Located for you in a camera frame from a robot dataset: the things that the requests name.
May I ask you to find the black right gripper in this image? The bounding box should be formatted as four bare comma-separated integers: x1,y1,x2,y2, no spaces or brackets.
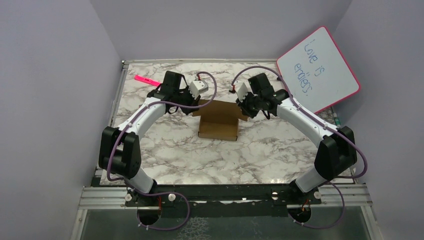
236,89,262,119

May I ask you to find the brown cardboard box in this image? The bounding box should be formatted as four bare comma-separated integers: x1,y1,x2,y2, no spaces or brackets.
192,100,248,142

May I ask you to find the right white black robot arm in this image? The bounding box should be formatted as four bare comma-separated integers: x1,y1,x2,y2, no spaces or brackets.
232,73,358,204

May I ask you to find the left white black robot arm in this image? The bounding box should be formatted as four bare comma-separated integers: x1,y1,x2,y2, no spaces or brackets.
98,71,209,206

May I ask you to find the pink highlighter marker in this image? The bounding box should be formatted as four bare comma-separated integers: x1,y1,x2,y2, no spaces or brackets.
134,74,161,87

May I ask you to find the pink framed whiteboard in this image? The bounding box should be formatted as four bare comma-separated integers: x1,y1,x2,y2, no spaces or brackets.
276,26,361,113

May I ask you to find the green capped marker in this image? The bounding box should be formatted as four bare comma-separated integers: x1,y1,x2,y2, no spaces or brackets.
333,112,341,127

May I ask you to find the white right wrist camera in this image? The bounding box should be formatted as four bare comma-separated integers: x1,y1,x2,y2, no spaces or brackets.
233,80,249,103

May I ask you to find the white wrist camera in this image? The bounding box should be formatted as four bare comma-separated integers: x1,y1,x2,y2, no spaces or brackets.
233,80,249,103
188,80,209,100

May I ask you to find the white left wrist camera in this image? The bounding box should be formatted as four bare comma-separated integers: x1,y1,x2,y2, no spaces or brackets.
188,80,209,100

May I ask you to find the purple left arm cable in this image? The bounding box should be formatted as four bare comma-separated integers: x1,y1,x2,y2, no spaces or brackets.
105,71,219,232

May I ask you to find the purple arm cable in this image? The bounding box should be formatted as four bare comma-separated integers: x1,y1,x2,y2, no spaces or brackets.
230,65,369,230
105,71,219,232

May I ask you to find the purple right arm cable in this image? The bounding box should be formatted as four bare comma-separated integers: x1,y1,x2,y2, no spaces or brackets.
230,65,369,230

